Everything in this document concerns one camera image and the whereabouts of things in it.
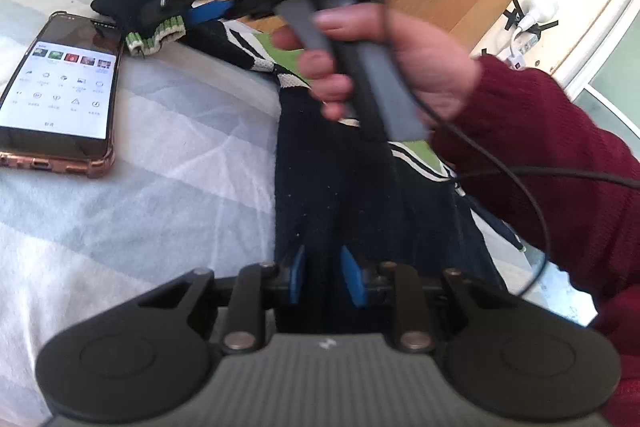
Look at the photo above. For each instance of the black knit sweater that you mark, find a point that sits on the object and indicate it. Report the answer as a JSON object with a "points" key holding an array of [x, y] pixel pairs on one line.
{"points": [[340, 187]]}

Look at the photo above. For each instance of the smartphone in pink case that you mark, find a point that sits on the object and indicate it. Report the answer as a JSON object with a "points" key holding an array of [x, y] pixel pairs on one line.
{"points": [[60, 92]]}

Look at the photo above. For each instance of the black tape cross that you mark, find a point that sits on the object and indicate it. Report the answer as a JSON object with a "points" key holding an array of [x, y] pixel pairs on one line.
{"points": [[514, 14]]}

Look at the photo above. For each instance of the person's right forearm maroon sleeve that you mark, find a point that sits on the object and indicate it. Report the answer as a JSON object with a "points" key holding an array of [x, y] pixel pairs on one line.
{"points": [[550, 142]]}

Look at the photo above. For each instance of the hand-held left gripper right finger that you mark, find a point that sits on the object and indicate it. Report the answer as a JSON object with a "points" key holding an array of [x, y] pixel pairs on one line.
{"points": [[353, 279]]}

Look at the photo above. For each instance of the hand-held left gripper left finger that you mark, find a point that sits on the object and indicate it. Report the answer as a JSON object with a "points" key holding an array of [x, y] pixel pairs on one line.
{"points": [[298, 274]]}

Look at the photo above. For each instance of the person's right hand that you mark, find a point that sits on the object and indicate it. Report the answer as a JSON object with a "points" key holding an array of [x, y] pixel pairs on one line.
{"points": [[430, 67]]}

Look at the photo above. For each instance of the white wall plug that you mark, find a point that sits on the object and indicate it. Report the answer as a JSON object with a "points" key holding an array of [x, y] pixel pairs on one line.
{"points": [[539, 7]]}

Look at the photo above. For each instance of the striped blue bedsheet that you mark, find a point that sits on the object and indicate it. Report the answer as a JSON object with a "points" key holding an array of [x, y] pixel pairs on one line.
{"points": [[175, 187]]}

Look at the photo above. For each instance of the white power strip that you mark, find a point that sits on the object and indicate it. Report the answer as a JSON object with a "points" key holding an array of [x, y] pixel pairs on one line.
{"points": [[520, 49]]}

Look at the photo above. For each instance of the white framed glass door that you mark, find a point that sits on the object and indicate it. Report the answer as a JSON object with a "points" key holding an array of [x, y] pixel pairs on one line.
{"points": [[615, 67]]}

